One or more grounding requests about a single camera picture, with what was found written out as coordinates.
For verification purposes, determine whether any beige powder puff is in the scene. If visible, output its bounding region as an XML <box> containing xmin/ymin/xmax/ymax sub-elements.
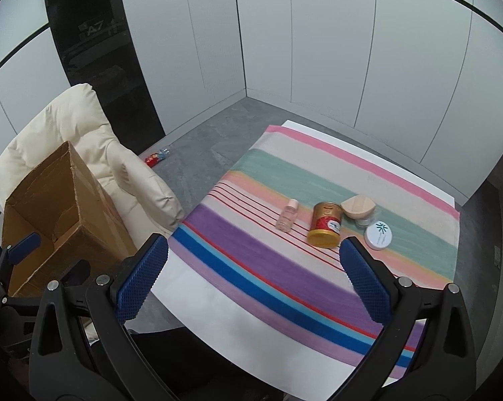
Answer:
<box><xmin>340</xmin><ymin>194</ymin><xmax>377</xmax><ymax>219</ymax></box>

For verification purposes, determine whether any cream padded armchair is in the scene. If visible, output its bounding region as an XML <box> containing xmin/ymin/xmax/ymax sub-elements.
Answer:
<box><xmin>0</xmin><ymin>84</ymin><xmax>184</xmax><ymax>247</ymax></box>

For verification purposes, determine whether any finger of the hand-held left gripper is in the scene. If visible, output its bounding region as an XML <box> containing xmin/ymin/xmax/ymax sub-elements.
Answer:
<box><xmin>9</xmin><ymin>259</ymin><xmax>90</xmax><ymax>307</ymax></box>
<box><xmin>0</xmin><ymin>232</ymin><xmax>42</xmax><ymax>278</ymax></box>

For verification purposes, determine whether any white round jar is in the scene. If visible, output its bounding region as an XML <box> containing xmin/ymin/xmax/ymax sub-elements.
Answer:
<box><xmin>364</xmin><ymin>221</ymin><xmax>394</xmax><ymax>251</ymax></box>

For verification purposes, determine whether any striped tablecloth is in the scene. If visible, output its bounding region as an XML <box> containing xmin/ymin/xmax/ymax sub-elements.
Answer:
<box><xmin>168</xmin><ymin>124</ymin><xmax>461</xmax><ymax>379</ymax></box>

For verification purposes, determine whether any red plastic bottle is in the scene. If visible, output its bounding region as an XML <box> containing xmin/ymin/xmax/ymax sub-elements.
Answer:
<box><xmin>145</xmin><ymin>146</ymin><xmax>171</xmax><ymax>166</ymax></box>

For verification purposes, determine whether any small pink bottle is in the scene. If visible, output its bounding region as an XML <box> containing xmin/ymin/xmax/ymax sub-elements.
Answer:
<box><xmin>277</xmin><ymin>199</ymin><xmax>299</xmax><ymax>233</ymax></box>

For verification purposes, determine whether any brown cardboard box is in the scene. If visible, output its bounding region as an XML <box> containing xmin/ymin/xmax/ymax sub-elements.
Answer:
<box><xmin>1</xmin><ymin>141</ymin><xmax>138</xmax><ymax>298</ymax></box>

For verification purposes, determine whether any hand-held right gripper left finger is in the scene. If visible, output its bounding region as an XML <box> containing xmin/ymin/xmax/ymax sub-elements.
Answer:
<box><xmin>28</xmin><ymin>233</ymin><xmax>169</xmax><ymax>401</ymax></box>

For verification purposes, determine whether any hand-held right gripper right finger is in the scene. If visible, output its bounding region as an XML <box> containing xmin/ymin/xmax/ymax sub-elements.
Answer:
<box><xmin>331</xmin><ymin>236</ymin><xmax>477</xmax><ymax>401</ymax></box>

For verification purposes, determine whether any black glass panel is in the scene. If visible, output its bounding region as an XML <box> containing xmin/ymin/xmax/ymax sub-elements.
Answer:
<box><xmin>41</xmin><ymin>0</ymin><xmax>167</xmax><ymax>156</ymax></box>

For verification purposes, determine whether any red and gold can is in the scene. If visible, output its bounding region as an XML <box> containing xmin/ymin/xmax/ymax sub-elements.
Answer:
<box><xmin>307</xmin><ymin>201</ymin><xmax>344</xmax><ymax>250</ymax></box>

